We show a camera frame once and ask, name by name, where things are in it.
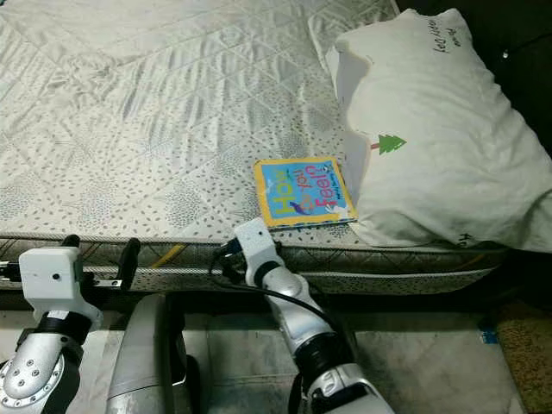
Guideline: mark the grey right robot leg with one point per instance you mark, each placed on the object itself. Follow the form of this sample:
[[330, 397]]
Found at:
[[297, 395]]

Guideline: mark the grey left robot leg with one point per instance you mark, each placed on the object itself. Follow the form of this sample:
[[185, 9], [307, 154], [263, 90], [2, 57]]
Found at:
[[142, 362]]

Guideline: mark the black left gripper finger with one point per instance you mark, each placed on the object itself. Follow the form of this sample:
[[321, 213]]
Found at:
[[129, 261], [71, 241]]

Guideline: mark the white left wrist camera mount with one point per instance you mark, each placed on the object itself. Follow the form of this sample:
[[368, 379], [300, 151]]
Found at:
[[52, 280]]

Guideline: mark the grey robot leg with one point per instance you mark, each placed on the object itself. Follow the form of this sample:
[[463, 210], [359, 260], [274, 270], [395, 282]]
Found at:
[[142, 362], [297, 395]]

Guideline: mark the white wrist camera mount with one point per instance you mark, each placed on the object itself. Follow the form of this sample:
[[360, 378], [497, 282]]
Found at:
[[257, 244], [52, 280]]

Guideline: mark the black tufted headboard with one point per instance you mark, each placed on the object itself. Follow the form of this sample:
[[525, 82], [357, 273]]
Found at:
[[517, 52]]

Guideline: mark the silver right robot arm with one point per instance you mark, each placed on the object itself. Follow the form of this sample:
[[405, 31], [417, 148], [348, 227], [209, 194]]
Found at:
[[310, 332]]

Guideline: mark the blue tape piece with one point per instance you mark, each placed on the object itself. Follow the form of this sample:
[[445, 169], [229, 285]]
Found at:
[[489, 335]]

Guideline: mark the white quilted mattress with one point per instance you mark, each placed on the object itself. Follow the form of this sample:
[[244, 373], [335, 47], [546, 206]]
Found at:
[[155, 121]]

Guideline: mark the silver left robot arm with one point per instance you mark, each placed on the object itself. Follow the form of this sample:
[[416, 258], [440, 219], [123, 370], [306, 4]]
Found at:
[[43, 371]]

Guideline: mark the colourful children's book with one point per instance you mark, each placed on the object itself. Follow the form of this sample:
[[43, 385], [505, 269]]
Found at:
[[302, 191]]

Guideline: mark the brown floor mat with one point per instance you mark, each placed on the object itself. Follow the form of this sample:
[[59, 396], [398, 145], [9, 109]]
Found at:
[[526, 358]]

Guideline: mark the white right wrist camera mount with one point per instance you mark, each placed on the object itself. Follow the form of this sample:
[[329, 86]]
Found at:
[[257, 244]]

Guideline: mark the white pillow with green tree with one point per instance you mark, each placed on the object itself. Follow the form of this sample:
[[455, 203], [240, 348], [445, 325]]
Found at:
[[448, 129]]

